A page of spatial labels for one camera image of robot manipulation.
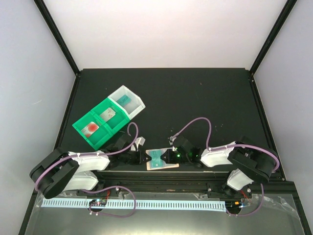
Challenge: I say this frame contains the teal VIP credit card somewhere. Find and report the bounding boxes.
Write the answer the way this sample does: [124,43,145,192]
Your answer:
[147,149,164,170]

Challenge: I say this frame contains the tan card holder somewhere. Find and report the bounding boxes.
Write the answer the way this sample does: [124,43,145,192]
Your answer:
[146,148,179,171]

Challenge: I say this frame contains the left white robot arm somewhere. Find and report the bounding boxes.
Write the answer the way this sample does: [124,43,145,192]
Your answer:
[29,134,152,199]

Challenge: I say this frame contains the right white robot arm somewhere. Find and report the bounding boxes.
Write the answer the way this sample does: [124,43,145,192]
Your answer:
[160,137,280,197]

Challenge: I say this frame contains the floral card in bin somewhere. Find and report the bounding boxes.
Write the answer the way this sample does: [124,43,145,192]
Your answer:
[100,107,116,122]

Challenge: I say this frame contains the red dot card in bin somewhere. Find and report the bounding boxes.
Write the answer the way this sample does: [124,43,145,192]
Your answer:
[81,121,99,138]

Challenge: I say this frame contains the teal card in bin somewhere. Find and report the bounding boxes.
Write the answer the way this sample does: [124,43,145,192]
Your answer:
[116,94,132,107]

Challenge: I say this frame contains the green bin middle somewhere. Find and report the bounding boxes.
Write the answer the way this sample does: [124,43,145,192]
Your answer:
[91,98,130,135]

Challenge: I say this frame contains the green bin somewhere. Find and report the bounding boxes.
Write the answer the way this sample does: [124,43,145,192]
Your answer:
[72,111,113,150]
[91,98,130,135]

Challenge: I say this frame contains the green bin near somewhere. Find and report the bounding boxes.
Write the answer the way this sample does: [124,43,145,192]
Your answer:
[72,111,113,150]

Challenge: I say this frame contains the white translucent bin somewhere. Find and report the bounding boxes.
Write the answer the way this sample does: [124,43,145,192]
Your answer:
[108,85,146,120]

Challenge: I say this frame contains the left controller board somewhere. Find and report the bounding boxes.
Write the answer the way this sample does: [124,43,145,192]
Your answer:
[89,199,107,207]

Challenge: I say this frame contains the controller board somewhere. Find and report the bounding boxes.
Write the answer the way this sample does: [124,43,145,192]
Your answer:
[225,201,250,209]
[89,199,107,207]

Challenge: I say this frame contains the right controller board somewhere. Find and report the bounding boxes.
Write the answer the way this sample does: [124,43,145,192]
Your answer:
[225,201,250,209]

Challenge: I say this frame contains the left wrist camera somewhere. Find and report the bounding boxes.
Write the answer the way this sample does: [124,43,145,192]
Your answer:
[131,137,145,151]

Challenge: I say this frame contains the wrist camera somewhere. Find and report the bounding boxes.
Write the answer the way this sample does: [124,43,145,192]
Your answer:
[131,137,145,151]
[168,136,177,145]

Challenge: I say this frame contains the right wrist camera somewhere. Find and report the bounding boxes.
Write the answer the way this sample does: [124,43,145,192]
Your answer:
[168,136,177,145]

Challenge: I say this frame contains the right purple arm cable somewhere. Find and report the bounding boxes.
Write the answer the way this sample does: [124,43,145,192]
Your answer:
[171,117,280,173]

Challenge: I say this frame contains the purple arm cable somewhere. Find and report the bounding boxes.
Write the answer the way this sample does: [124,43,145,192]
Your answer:
[34,122,140,192]
[171,117,280,173]

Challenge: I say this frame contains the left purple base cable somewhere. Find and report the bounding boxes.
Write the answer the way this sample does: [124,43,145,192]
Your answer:
[80,185,136,218]

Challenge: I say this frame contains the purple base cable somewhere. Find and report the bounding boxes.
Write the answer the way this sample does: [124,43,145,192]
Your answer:
[226,183,264,218]
[80,185,136,218]

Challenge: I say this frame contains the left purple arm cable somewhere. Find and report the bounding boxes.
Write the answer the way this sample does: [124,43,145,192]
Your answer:
[34,122,140,192]

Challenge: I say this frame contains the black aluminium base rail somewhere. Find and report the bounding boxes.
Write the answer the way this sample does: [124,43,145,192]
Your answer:
[75,170,252,198]

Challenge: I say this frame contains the white slotted cable duct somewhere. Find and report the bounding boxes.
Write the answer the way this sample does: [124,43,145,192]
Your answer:
[41,198,226,212]

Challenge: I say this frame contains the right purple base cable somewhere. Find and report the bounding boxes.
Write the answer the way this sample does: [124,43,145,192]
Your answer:
[226,183,264,218]

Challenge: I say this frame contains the left black frame post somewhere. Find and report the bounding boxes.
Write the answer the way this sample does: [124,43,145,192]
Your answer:
[33,0,80,75]

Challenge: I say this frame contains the black frame post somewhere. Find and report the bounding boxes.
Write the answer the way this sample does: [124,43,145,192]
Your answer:
[33,0,80,75]
[249,0,297,75]

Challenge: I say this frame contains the right black frame post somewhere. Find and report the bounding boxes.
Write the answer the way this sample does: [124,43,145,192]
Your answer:
[249,0,297,75]

